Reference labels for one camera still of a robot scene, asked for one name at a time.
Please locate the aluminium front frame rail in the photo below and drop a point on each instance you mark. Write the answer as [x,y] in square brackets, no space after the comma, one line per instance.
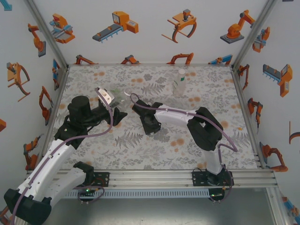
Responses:
[150,179]

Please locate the white cap with blue print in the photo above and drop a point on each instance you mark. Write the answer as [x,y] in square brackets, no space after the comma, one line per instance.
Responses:
[128,92]

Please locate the plain white bottle cap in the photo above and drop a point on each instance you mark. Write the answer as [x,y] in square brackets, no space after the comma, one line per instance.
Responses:
[182,70]

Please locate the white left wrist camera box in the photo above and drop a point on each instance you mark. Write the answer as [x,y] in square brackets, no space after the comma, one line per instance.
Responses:
[105,96]

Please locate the small circuit board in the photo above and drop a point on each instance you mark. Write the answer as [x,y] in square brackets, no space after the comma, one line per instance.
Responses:
[215,195]
[86,191]

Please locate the green tinted plastic bottle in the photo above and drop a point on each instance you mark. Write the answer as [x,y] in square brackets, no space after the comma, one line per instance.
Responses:
[116,90]

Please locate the aluminium side frame rail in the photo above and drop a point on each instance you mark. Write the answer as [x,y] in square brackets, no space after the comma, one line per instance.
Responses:
[54,105]
[241,93]

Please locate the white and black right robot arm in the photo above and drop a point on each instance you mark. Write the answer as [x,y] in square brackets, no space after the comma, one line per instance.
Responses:
[171,118]

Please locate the clear bottle with green label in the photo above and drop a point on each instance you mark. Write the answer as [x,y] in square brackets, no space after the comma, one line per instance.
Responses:
[180,86]

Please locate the floral patterned table cover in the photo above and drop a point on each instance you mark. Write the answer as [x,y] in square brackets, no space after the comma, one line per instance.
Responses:
[164,161]

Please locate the aluminium frame post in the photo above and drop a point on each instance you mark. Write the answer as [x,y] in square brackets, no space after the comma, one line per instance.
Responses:
[255,30]
[47,32]

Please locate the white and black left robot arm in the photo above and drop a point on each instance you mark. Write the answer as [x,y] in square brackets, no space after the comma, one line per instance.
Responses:
[44,173]

